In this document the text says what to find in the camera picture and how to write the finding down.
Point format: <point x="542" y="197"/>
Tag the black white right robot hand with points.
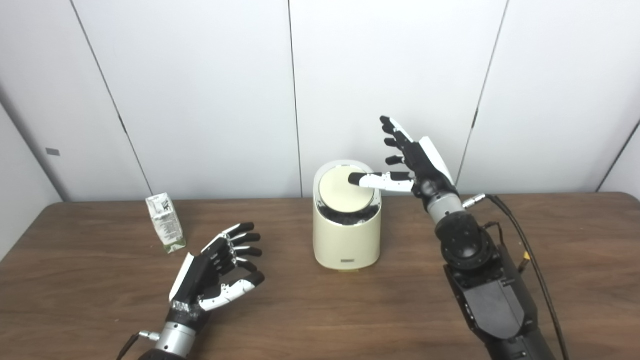
<point x="425" y="167"/>

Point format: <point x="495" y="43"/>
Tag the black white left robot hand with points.
<point x="197" y="282"/>

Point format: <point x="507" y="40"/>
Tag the white green milk carton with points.
<point x="166" y="225"/>

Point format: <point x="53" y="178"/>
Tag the cream round bin lid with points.
<point x="340" y="197"/>

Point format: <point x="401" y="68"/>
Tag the cream-colored bin body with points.
<point x="346" y="242"/>

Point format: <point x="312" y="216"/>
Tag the black wall panel hinge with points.
<point x="475" y="118"/>

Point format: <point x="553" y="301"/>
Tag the small gray wall label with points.
<point x="53" y="152"/>

